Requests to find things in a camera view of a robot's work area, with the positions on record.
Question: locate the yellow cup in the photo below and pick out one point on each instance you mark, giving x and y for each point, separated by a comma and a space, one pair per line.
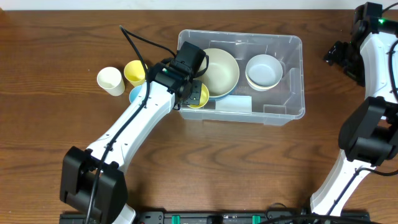
134, 73
204, 97

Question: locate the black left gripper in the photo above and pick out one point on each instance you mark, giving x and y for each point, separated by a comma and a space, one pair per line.
195, 94

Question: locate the small grey bowl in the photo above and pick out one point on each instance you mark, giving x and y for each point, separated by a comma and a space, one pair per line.
263, 65

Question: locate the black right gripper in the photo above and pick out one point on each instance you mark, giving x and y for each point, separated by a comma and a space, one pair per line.
339, 53

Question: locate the small white bowl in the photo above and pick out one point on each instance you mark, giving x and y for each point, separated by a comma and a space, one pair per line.
261, 88

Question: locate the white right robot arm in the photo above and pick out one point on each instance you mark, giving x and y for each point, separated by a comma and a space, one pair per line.
369, 136

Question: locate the cream cup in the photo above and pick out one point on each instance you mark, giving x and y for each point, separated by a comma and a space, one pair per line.
111, 80

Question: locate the small yellow bowl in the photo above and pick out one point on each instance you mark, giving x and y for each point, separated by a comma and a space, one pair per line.
263, 82

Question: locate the large cream bowl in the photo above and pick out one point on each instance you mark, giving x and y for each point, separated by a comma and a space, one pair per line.
222, 74

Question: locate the light blue cup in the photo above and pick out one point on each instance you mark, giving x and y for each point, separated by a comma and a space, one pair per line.
134, 93

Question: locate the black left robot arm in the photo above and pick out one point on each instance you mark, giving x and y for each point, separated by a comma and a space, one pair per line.
93, 180

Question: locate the clear plastic storage bin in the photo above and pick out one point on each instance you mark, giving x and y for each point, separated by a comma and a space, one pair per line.
279, 105

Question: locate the yellow cup front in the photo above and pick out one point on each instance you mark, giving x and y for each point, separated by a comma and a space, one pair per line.
204, 97

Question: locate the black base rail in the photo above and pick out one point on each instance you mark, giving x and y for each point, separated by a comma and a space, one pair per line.
273, 216

